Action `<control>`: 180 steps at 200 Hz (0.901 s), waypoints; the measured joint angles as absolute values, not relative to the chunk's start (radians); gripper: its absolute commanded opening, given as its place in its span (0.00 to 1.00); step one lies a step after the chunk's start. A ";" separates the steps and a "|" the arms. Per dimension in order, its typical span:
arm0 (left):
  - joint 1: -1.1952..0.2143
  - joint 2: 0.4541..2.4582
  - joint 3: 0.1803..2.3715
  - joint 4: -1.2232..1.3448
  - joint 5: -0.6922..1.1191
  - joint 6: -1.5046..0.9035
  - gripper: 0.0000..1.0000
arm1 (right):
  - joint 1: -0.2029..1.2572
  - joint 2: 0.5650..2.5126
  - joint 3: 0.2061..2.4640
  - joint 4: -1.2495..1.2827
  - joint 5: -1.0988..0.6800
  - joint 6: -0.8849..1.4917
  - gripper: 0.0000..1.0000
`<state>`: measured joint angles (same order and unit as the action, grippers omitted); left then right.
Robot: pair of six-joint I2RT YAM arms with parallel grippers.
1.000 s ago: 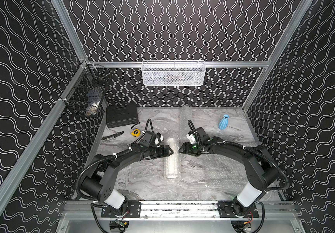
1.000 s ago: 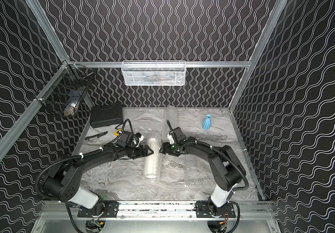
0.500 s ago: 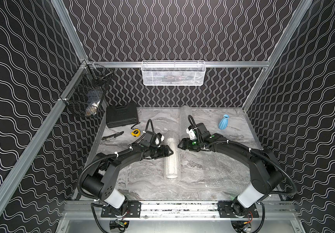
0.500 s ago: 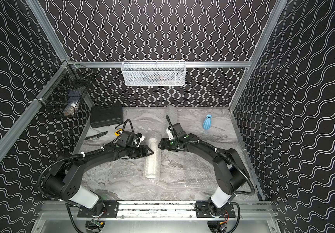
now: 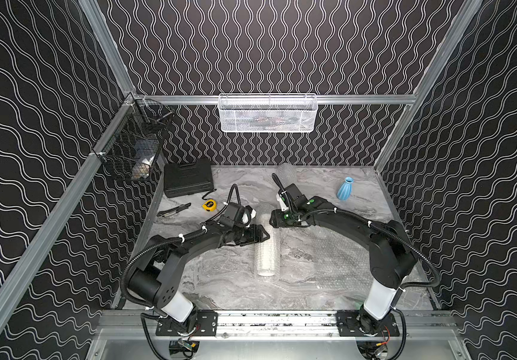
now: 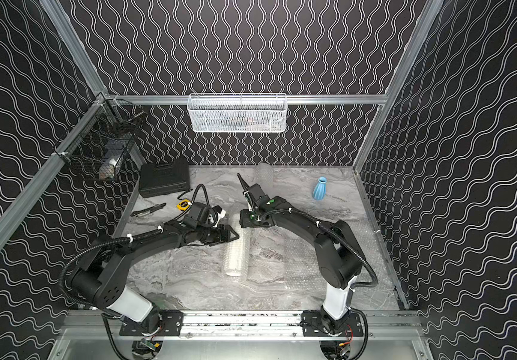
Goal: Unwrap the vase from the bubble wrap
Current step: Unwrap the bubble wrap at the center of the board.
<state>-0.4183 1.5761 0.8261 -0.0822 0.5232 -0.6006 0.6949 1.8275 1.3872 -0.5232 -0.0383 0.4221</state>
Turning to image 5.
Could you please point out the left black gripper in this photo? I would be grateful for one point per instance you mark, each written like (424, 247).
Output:
(244, 232)

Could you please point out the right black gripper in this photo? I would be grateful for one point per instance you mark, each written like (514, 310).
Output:
(275, 220)

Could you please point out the bubble white-capped roll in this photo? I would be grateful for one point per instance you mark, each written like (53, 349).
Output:
(267, 253)

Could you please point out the clear bubble wrap sheet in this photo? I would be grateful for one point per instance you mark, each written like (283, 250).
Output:
(325, 261)

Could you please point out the light blue ribbed vase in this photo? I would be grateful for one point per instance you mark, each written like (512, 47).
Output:
(345, 189)

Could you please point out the bubble wrap roll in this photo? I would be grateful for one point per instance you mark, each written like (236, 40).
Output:
(287, 174)

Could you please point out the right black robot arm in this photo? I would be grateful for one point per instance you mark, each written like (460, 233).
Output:
(392, 258)

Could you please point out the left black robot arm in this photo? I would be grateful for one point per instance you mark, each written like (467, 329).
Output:
(153, 276)

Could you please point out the yellow tape measure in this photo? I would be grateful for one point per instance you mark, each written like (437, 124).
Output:
(209, 205)

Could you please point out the black plastic tool case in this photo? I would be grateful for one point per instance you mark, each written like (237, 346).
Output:
(188, 178)

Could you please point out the black utility knife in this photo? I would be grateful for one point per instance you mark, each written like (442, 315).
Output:
(173, 211)

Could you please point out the white mesh basket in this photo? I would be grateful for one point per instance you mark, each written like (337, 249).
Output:
(267, 113)

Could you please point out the wrapped item in black basket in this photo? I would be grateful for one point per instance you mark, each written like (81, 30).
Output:
(146, 151)

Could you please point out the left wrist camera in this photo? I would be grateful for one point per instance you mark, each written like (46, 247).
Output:
(237, 215)

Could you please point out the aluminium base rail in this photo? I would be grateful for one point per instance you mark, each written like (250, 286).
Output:
(318, 325)

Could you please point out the black wire basket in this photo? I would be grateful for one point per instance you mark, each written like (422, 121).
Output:
(138, 118)

